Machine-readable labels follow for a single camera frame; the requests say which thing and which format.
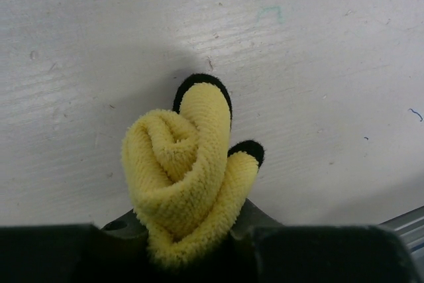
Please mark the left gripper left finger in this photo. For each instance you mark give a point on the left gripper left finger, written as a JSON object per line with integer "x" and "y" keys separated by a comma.
{"x": 73, "y": 253}

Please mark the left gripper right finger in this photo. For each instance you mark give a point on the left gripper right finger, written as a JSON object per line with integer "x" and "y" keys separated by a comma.
{"x": 267, "y": 251}

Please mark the yellow towel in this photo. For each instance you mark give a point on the yellow towel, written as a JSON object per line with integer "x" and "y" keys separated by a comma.
{"x": 187, "y": 184}

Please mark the aluminium mounting rail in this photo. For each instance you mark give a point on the aluminium mounting rail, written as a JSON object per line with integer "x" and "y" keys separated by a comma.
{"x": 409, "y": 227}

